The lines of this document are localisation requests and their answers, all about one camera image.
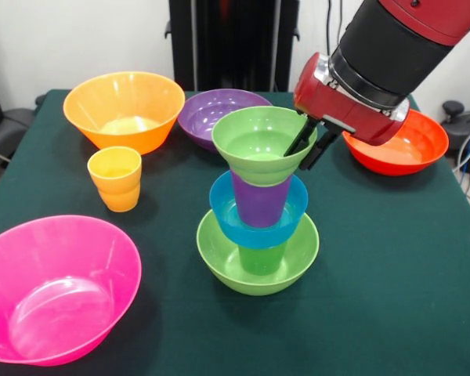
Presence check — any green plastic cup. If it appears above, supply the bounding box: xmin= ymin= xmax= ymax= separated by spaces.
xmin=237 ymin=242 xmax=289 ymax=275

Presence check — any blue plastic bowl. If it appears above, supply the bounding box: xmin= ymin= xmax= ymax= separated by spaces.
xmin=208 ymin=171 xmax=310 ymax=251

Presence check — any red plastic bowl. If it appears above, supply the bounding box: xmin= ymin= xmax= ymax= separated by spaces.
xmin=342 ymin=108 xmax=450 ymax=176

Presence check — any black cable with plug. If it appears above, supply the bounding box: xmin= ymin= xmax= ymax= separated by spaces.
xmin=325 ymin=0 xmax=334 ymax=54

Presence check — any purple plastic cup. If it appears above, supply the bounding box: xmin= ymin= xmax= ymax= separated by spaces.
xmin=230 ymin=168 xmax=293 ymax=229

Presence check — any purple plastic bowl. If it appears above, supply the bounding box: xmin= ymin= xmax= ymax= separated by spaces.
xmin=177 ymin=88 xmax=274 ymax=154

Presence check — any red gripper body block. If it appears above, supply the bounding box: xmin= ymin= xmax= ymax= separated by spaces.
xmin=293 ymin=52 xmax=405 ymax=147

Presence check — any dark green table cloth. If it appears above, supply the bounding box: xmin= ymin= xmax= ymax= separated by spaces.
xmin=0 ymin=89 xmax=470 ymax=376

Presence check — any large green plastic bowl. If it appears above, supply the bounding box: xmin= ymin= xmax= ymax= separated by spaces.
xmin=196 ymin=209 xmax=320 ymax=297

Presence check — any orange plastic bowl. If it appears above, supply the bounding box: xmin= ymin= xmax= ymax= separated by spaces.
xmin=63 ymin=70 xmax=186 ymax=157

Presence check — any tangle of floor cables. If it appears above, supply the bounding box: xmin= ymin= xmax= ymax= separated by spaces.
xmin=452 ymin=121 xmax=470 ymax=209

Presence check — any black pedestal leg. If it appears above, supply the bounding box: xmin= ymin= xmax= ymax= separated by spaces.
xmin=434 ymin=100 xmax=470 ymax=175
xmin=0 ymin=107 xmax=38 ymax=158

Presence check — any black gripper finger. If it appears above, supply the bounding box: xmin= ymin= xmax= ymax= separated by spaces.
xmin=298 ymin=130 xmax=343 ymax=172
xmin=283 ymin=117 xmax=319 ymax=157

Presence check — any small green plastic bowl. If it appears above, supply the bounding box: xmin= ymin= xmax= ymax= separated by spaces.
xmin=211 ymin=106 xmax=319 ymax=187

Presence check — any thin black wall cable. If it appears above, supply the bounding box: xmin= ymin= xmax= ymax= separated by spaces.
xmin=336 ymin=0 xmax=346 ymax=40

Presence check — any yellow plastic cup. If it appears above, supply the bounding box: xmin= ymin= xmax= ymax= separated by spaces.
xmin=86 ymin=146 xmax=143 ymax=214

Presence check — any large pink plastic bowl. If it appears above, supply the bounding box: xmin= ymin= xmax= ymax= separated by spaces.
xmin=0 ymin=214 xmax=143 ymax=367

